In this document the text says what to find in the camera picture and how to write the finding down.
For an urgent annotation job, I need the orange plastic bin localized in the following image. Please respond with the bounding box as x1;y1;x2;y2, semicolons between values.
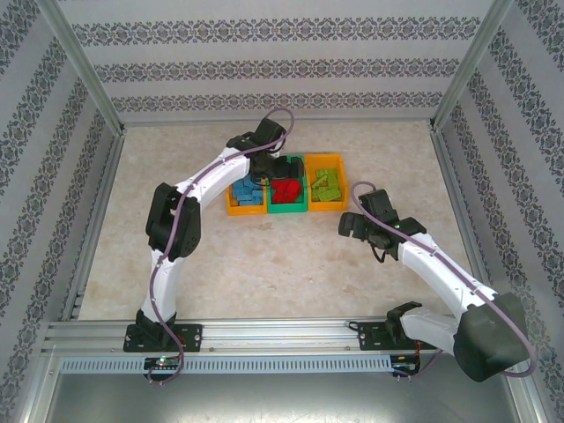
304;152;346;213
226;169;269;217

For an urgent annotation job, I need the green plastic bin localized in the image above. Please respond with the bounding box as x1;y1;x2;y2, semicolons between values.
266;153;308;215

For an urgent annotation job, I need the left circuit board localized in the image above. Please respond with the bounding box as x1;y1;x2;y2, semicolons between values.
144;357;182;371

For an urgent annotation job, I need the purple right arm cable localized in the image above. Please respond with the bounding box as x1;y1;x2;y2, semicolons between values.
351;180;538;381

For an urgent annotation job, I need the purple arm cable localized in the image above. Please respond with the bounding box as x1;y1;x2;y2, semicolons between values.
351;180;538;381
148;108;295;385

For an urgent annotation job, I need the aluminium frame side rail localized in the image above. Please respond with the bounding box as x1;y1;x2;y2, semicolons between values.
430;127;550;423
59;131;127;322

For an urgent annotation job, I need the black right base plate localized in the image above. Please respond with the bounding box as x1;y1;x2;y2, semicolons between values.
359;321;440;353

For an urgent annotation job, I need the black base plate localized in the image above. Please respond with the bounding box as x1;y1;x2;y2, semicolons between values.
359;321;440;353
123;323;204;353

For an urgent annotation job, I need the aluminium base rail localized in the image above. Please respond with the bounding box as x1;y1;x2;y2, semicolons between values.
46;316;516;354

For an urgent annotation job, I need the slotted grey cable duct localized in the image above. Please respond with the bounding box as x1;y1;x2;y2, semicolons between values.
59;355;393;375

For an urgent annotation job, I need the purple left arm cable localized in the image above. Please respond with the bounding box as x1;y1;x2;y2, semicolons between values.
148;108;295;385

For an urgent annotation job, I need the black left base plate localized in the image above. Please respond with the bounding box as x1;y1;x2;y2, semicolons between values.
123;323;204;353

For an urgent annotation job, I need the aluminium frame post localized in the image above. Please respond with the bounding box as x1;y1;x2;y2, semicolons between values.
427;0;516;133
37;0;129;136

